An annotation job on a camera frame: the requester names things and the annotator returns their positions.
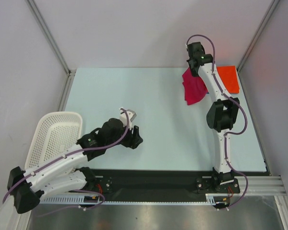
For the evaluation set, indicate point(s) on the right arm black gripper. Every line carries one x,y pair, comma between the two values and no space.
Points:
190,63

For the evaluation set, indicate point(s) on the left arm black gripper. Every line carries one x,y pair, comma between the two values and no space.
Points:
134,139

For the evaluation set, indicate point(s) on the crimson red t-shirt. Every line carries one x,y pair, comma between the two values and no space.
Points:
194,88

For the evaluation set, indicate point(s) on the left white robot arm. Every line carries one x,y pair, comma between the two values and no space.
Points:
31,186

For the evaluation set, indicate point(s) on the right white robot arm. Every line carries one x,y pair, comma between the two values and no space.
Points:
221,116

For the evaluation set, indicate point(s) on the folded orange t-shirt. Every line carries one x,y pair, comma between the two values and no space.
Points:
229,77

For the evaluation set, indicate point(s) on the black base mounting strip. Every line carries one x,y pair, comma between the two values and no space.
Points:
161,186

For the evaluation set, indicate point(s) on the white perforated plastic basket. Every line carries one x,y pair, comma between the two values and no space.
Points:
55,133

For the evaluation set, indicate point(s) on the left aluminium corner post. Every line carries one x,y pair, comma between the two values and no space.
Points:
32,5

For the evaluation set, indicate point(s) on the aluminium corner post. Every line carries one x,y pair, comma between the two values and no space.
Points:
264,22
32,5

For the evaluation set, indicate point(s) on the right aluminium corner post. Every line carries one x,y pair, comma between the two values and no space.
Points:
264,22

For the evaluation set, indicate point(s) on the left slotted cable duct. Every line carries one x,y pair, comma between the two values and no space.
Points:
73,199

